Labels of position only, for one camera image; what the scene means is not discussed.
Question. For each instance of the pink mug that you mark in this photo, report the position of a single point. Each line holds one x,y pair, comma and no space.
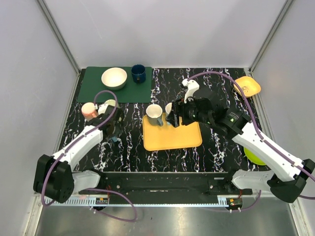
88,111

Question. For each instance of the clear glass mug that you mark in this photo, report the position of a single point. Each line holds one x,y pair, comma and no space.
154,115

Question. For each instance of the orange square dish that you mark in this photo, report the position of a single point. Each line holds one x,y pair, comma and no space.
249,86

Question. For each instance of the dark green mat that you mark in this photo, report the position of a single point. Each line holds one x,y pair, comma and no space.
130,93

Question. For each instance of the light green mug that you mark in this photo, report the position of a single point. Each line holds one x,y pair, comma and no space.
112,102

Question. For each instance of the cream bowl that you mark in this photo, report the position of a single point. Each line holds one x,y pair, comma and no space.
114,78

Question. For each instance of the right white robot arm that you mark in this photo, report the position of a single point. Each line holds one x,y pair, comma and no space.
288,174

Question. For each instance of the orange rectangular tray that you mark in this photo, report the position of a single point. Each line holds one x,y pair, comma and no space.
166,137

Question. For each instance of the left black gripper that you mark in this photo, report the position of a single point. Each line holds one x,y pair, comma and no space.
114,131

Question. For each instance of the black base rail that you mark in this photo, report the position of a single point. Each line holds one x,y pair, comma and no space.
208,183

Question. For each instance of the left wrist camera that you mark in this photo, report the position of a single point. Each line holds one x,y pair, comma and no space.
104,109

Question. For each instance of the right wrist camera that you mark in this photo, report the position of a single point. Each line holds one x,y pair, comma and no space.
190,87

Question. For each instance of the lime green plate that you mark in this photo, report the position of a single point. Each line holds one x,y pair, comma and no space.
253,158

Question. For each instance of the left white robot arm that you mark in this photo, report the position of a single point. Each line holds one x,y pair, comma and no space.
54,176

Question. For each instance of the dark blue mug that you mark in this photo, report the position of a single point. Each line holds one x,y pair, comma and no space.
138,72

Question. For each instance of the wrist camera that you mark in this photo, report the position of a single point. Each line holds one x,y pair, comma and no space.
190,87
104,109

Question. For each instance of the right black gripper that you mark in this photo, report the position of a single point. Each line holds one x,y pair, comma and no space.
178,108

